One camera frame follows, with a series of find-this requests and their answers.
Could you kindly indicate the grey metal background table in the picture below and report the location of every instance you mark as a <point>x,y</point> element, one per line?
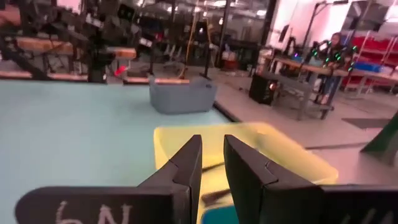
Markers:
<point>311,70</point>

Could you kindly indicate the black floor mat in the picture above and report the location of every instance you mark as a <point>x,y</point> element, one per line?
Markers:
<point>367,123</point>

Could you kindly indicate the dark green angled panel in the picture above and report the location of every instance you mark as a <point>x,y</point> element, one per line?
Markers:
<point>384,143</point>

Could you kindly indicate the yellow-green plastic bin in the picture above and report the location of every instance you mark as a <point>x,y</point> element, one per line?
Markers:
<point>295,158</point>

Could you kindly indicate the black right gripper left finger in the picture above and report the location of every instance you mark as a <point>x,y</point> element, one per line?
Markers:
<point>109,205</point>

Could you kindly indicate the wooden background table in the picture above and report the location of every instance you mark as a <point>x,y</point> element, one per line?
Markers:
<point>43,45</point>

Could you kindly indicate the red storage shelf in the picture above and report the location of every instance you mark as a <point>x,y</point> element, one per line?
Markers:
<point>373,46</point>

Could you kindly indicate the person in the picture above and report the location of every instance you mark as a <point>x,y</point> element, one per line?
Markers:
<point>334,49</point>

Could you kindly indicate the slate blue plastic bin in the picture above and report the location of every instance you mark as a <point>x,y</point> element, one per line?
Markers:
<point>183,98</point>

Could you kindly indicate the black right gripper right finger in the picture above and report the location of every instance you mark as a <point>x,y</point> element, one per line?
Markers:
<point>280,205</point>

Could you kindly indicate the black background robot arm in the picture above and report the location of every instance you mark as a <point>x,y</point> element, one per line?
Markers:
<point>317,51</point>

